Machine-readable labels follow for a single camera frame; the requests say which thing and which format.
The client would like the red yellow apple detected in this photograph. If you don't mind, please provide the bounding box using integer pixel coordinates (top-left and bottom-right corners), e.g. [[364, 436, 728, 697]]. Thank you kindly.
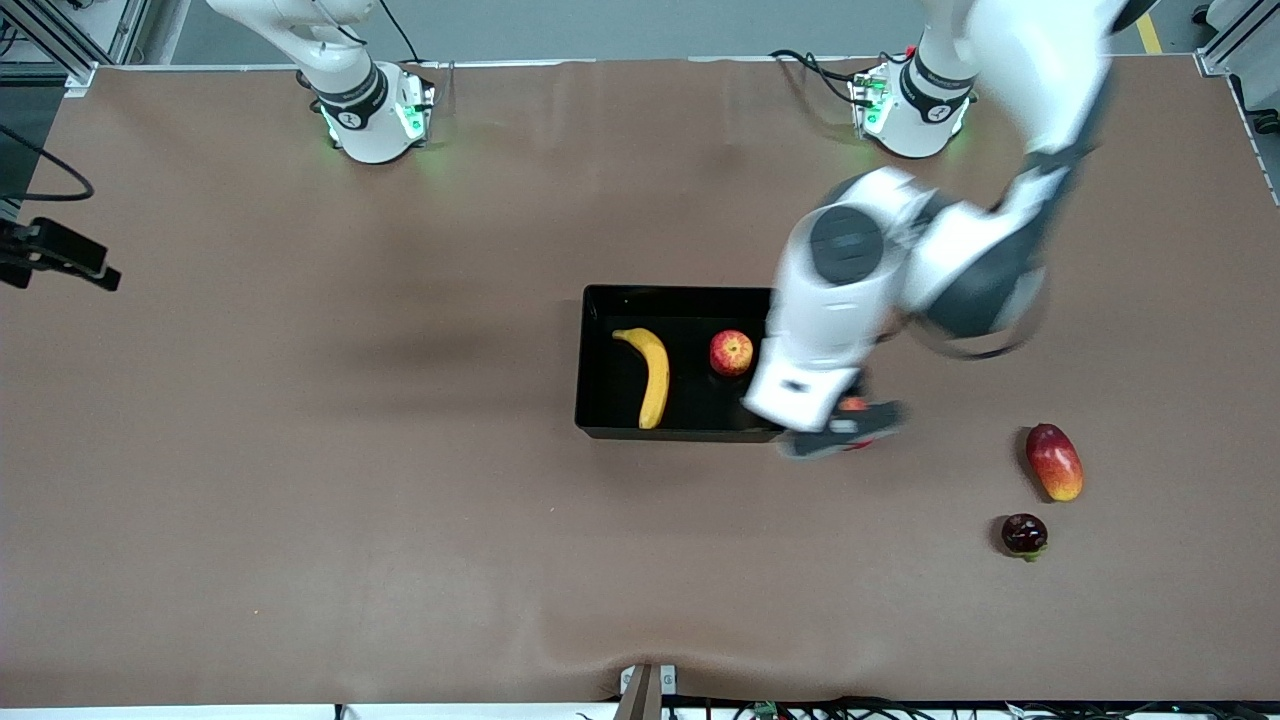
[[709, 330, 755, 378]]

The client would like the yellow banana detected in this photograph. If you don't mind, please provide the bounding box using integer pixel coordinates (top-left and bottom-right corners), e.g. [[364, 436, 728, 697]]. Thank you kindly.
[[612, 327, 672, 431]]

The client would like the black plastic box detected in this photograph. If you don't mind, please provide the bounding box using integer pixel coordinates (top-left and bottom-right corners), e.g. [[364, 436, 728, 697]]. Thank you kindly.
[[575, 284, 788, 443]]

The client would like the red apple left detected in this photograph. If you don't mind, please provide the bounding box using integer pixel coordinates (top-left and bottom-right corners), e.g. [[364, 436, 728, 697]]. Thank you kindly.
[[838, 396, 876, 451]]

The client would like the red yellow mango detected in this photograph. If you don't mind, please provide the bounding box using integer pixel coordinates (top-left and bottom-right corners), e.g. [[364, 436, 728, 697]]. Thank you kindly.
[[1025, 423, 1085, 503]]

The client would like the dark purple mangosteen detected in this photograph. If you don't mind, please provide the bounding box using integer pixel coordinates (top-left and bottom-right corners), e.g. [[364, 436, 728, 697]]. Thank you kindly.
[[1001, 513, 1049, 562]]

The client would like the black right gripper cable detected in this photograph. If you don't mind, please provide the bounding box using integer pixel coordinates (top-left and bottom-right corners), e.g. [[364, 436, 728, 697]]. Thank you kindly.
[[0, 125, 96, 203]]

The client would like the aluminium frame profile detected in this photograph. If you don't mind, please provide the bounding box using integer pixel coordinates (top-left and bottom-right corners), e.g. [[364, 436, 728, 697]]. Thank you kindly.
[[1195, 0, 1280, 79], [0, 0, 151, 96]]

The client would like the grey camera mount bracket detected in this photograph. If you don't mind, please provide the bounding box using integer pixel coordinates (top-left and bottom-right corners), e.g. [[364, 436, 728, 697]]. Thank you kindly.
[[617, 663, 678, 720]]

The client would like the black left arm base cable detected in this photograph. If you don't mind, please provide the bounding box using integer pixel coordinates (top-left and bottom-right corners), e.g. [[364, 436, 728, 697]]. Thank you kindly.
[[768, 48, 871, 106]]

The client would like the black arm base cable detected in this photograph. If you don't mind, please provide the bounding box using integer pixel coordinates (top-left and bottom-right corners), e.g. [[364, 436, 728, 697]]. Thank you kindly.
[[378, 0, 426, 66], [768, 48, 871, 106]]

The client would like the black right arm base cable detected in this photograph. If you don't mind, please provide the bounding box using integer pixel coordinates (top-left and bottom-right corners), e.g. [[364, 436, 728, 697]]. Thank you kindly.
[[378, 0, 426, 66]]

